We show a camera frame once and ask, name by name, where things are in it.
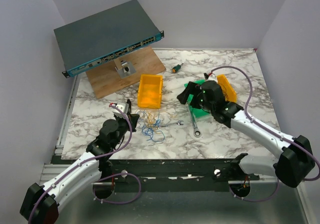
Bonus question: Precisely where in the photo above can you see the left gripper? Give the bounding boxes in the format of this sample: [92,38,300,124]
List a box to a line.
[111,112,140,148]

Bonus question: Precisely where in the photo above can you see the blue yellow wires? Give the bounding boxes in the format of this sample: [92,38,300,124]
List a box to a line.
[134,107,180,143]

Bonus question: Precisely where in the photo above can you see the green plastic bin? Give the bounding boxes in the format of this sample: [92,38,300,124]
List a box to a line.
[184,79,209,118]

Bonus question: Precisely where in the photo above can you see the yellow plastic bin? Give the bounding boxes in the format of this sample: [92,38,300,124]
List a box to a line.
[216,75,237,103]
[137,74,163,109]

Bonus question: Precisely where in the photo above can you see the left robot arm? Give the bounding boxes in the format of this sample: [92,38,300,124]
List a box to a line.
[19,114,140,223]

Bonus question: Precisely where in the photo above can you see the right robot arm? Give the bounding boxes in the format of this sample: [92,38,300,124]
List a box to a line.
[177,81,315,188]

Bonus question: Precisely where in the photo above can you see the black T-shaped socket tool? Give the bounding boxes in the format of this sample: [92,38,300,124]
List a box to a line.
[126,99,132,114]

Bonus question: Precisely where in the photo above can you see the small open-end wrench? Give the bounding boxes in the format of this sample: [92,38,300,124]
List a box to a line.
[158,120,183,128]

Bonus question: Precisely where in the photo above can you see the ratcheting combination wrench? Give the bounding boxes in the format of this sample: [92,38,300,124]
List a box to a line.
[186,104,202,137]

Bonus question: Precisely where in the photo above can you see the plywood board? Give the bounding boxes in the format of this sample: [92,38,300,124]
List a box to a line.
[86,47,166,99]

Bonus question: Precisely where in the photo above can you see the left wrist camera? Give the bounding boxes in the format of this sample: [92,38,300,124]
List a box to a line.
[113,102,129,116]

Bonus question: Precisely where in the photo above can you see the metal bracket stand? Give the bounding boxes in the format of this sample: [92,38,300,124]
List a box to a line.
[114,59,136,79]

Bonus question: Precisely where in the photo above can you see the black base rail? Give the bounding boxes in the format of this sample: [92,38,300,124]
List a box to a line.
[97,153,249,192]

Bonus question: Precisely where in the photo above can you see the grey network switch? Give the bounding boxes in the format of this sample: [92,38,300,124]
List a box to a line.
[54,0,165,78]

